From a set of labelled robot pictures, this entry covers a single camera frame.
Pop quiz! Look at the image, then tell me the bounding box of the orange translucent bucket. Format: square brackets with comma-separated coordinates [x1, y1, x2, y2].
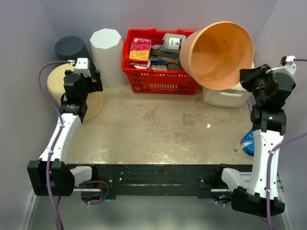
[47, 64, 103, 121]

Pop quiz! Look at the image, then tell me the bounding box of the dark blue bucket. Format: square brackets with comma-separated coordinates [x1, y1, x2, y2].
[54, 35, 96, 72]

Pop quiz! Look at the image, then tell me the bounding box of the white octagonal bin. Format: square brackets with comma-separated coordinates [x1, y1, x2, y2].
[90, 28, 128, 89]

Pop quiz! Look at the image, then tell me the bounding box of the orange printed bucket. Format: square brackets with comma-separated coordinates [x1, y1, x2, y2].
[179, 22, 255, 90]

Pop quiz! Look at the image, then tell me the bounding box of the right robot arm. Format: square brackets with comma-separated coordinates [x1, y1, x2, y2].
[221, 63, 296, 218]

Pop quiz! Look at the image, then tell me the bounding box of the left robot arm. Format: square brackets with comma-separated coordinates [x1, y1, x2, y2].
[27, 69, 103, 196]

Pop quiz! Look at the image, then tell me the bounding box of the white perforated storage basket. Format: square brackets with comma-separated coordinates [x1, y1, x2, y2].
[202, 83, 251, 108]

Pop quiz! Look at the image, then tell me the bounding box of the red plastic shopping basket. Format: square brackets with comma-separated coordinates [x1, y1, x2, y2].
[121, 29, 200, 95]

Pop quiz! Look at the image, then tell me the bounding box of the pink yellow snack box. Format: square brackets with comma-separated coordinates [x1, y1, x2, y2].
[129, 37, 152, 63]

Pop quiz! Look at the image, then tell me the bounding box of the blue plastic bag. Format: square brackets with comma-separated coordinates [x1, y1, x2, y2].
[235, 129, 255, 157]

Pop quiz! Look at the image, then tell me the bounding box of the dark flat box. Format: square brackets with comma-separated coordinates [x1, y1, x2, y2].
[150, 49, 180, 64]

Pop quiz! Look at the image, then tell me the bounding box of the grey white device box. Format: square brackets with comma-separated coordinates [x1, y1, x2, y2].
[163, 33, 186, 53]

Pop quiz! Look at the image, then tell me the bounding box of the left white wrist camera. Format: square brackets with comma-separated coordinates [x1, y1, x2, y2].
[68, 57, 91, 78]

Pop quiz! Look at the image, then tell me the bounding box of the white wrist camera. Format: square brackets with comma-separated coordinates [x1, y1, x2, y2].
[68, 57, 91, 78]
[266, 56, 296, 77]

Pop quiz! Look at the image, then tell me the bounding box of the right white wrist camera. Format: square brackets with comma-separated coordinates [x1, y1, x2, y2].
[266, 56, 296, 77]

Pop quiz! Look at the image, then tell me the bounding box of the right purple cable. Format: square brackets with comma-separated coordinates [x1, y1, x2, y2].
[260, 58, 307, 230]

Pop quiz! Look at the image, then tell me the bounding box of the purple cable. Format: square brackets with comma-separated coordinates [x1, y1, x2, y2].
[38, 59, 75, 230]
[260, 58, 307, 230]

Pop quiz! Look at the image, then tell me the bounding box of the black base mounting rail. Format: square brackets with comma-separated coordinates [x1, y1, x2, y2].
[67, 163, 255, 201]

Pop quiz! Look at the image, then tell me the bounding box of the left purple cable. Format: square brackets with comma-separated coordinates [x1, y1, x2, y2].
[38, 59, 75, 230]

